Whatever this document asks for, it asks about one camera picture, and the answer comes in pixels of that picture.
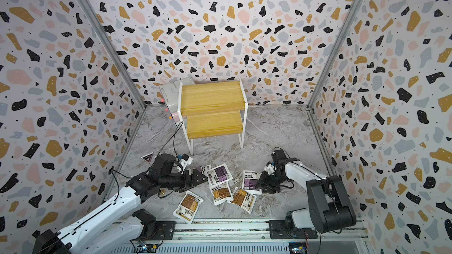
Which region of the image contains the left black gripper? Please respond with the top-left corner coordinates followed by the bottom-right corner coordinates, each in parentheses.
top-left (159, 169), bottom-right (208, 192)

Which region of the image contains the purple coffee bag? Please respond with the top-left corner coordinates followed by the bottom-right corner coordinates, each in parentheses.
top-left (201, 165), bottom-right (211, 176)
top-left (242, 170), bottom-right (262, 195)
top-left (206, 163), bottom-right (233, 188)

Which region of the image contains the two-tier wooden white shelf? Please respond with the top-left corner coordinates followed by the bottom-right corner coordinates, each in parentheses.
top-left (177, 79), bottom-right (248, 154)

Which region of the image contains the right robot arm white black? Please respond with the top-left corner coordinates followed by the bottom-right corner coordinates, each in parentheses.
top-left (258, 147), bottom-right (357, 238)

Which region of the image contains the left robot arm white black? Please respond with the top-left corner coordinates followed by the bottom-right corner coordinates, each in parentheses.
top-left (32, 154), bottom-right (208, 254)

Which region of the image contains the brown coffee bag right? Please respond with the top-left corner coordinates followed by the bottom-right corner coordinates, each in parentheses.
top-left (229, 187), bottom-right (257, 214)

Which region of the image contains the brown coffee bag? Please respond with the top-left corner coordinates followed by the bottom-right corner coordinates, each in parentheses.
top-left (229, 187), bottom-right (257, 214)
top-left (173, 190), bottom-right (204, 224)
top-left (211, 183), bottom-right (233, 206)

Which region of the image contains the brown coffee bag middle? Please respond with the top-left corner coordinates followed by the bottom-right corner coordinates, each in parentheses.
top-left (211, 183), bottom-right (233, 206)

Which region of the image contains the brown coffee bag front left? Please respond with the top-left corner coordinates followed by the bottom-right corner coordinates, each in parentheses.
top-left (173, 190), bottom-right (204, 224)

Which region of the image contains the white box behind shelf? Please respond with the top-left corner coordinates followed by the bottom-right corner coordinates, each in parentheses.
top-left (160, 75), bottom-right (195, 114)

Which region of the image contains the triangular warning sticker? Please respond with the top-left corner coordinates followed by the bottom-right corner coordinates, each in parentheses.
top-left (141, 152), bottom-right (154, 163)

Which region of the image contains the pink item beside box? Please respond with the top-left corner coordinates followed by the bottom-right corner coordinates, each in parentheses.
top-left (171, 111), bottom-right (181, 127)

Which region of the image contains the right corner aluminium profile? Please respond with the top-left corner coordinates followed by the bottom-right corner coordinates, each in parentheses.
top-left (307, 0), bottom-right (363, 110)

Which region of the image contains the corner aluminium profile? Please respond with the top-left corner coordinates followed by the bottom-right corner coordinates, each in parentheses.
top-left (77, 0), bottom-right (147, 110)
top-left (307, 0), bottom-right (363, 110)

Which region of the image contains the left corner aluminium profile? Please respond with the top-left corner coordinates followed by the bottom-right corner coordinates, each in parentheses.
top-left (77, 0), bottom-right (147, 110)

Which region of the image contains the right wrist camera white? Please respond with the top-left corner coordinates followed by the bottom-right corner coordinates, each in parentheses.
top-left (264, 162), bottom-right (277, 175)

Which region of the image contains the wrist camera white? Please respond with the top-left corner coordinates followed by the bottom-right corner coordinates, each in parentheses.
top-left (178, 154), bottom-right (193, 170)
top-left (264, 162), bottom-right (277, 175)

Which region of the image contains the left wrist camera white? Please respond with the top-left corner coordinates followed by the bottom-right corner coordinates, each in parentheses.
top-left (178, 154), bottom-right (193, 170)

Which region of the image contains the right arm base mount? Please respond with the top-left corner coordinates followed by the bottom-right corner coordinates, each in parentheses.
top-left (268, 220), bottom-right (318, 239)

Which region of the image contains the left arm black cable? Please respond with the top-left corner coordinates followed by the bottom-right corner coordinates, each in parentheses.
top-left (155, 121), bottom-right (185, 170)

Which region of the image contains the aluminium front rail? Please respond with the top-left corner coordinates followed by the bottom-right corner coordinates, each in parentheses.
top-left (68, 216), bottom-right (371, 254)

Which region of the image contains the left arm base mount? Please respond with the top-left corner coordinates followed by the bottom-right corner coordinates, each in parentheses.
top-left (128, 221), bottom-right (176, 241)

